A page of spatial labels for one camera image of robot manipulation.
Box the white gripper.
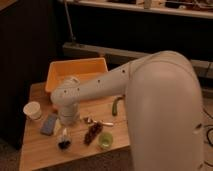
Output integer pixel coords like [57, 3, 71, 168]
[53, 119, 77, 136]

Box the white handled black brush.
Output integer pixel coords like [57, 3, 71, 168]
[57, 128, 71, 150]

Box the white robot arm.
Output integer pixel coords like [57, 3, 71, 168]
[51, 51, 204, 171]

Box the orange plastic tray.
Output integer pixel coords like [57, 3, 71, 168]
[45, 58, 108, 93]

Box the blue sponge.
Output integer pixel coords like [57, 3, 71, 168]
[40, 114, 58, 136]

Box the metal clip tool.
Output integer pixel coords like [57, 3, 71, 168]
[83, 117, 114, 127]

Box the dark red grape bunch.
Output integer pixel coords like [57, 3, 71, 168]
[84, 123, 103, 145]

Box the white paper cup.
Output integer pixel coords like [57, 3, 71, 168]
[23, 101, 42, 120]

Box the wooden table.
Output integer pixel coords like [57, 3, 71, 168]
[19, 82, 129, 171]

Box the green cucumber toy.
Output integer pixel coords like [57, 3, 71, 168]
[112, 97, 123, 116]

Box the black cable on floor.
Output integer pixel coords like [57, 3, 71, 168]
[202, 109, 213, 148]

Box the grey shelf rail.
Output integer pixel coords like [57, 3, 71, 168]
[62, 42, 213, 79]

